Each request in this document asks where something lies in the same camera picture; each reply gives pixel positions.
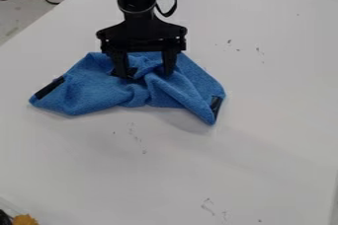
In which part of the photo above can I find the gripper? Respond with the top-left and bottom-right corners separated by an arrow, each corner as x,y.
95,7 -> 190,80

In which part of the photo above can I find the blue cloth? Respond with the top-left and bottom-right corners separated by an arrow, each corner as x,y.
28,50 -> 227,126

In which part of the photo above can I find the yellow toy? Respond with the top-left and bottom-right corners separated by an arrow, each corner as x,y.
10,213 -> 42,225

